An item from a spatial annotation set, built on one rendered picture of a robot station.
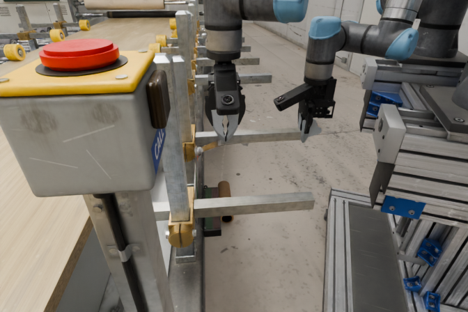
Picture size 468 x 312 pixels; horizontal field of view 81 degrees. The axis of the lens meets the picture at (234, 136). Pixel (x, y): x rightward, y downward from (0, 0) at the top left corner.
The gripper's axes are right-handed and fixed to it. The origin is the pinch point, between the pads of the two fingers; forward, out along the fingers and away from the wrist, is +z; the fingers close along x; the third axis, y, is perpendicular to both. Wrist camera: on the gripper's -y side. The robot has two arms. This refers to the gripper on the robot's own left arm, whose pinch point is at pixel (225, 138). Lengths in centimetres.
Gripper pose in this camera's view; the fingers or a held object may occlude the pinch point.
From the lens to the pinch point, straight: 64.6
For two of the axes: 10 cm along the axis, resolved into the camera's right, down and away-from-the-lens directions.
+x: -10.0, 0.5, -0.8
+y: -1.0, -5.0, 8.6
